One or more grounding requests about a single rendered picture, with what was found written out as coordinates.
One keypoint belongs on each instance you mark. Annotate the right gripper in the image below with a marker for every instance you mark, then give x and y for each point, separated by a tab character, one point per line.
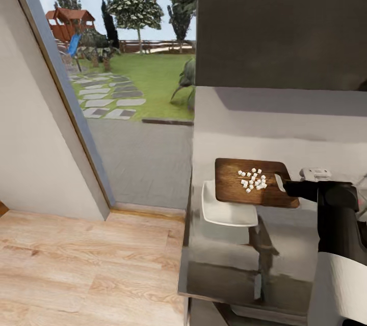
298	189

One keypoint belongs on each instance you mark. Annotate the dishwasher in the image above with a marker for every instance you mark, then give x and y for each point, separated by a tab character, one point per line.
210	313

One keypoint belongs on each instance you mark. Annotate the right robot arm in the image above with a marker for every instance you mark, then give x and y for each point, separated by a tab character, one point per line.
339	294

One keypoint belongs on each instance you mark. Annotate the cutting board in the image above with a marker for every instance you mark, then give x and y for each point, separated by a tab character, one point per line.
228	186

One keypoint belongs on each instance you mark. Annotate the bowl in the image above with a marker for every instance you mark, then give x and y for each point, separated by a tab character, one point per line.
226	213

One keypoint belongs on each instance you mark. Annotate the cabinet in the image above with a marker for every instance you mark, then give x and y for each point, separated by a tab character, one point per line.
282	44

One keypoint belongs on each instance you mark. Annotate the fixed window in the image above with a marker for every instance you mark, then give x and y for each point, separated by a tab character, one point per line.
124	71

